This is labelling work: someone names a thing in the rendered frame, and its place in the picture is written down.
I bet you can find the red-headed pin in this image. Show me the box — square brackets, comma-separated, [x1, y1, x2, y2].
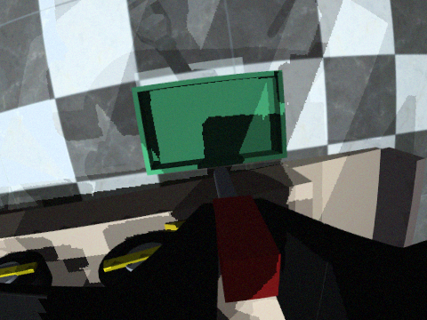
[213, 166, 281, 302]

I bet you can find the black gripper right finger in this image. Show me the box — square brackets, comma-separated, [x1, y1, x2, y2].
[254, 198, 427, 320]

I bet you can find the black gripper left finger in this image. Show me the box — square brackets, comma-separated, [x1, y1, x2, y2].
[0, 203, 218, 320]

